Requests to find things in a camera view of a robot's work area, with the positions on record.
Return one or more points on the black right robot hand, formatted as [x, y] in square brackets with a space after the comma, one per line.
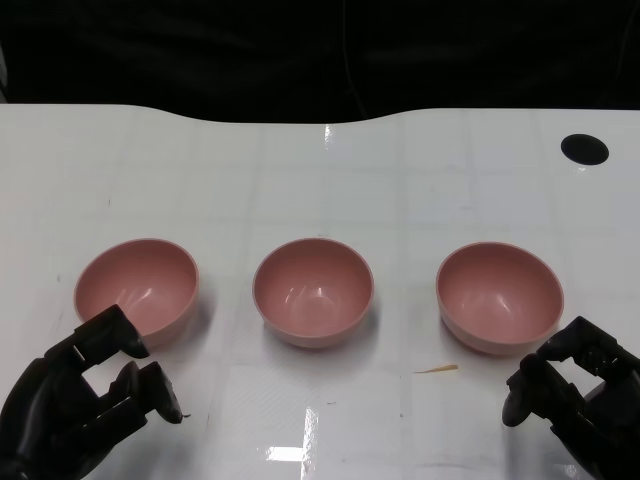
[600, 435]

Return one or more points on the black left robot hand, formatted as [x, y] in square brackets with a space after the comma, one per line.
[40, 425]

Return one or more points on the pink plastic bowl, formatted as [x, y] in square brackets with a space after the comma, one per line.
[312, 290]
[500, 295]
[145, 280]

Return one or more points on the small orange wood splinter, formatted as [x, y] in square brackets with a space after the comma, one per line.
[440, 369]

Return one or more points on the black round table grommet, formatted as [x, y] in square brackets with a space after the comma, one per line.
[584, 148]

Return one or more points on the black backdrop cloth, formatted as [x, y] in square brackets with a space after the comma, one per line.
[200, 50]

